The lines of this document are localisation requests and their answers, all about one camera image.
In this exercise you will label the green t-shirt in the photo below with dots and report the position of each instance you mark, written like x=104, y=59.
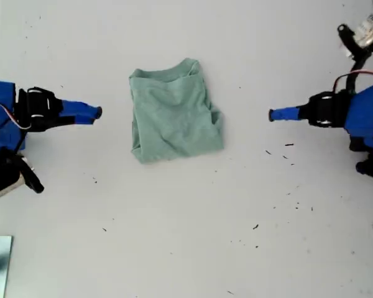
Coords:
x=174, y=118

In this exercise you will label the camera black stalk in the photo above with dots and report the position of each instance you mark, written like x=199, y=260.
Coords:
x=34, y=181
x=348, y=40

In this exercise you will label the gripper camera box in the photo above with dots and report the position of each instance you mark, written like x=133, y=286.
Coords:
x=6, y=186
x=368, y=28

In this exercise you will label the shiny steel base plate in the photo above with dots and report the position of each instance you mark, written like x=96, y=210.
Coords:
x=3, y=264

